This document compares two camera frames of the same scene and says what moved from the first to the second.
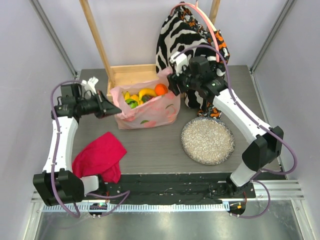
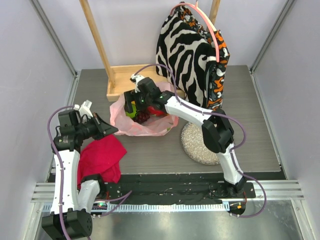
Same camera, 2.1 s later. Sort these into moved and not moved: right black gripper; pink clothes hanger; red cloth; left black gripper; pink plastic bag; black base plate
Moved: right black gripper; pink plastic bag; left black gripper
Not moved: black base plate; pink clothes hanger; red cloth
